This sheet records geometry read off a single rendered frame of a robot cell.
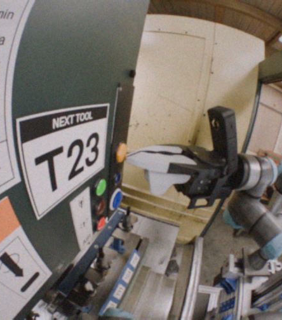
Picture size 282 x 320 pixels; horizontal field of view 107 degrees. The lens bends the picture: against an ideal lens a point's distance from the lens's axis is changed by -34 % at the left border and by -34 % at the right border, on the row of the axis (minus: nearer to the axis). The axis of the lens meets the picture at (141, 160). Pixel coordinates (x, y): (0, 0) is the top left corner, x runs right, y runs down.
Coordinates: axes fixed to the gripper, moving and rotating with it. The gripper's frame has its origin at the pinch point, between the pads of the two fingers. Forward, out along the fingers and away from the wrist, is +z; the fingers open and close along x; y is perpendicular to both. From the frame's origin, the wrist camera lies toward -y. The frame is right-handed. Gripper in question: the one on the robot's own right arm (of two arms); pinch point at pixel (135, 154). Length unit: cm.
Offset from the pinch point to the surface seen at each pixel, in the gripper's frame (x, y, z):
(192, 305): -14, 86, -42
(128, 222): 23.2, 39.9, -6.5
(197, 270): 11, 86, -56
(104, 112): -3.6, -5.6, 4.4
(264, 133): 129, -1, -238
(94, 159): -4.7, -1.2, 5.1
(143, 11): 1.3, -20.1, 1.8
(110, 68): -3.3, -10.0, 4.5
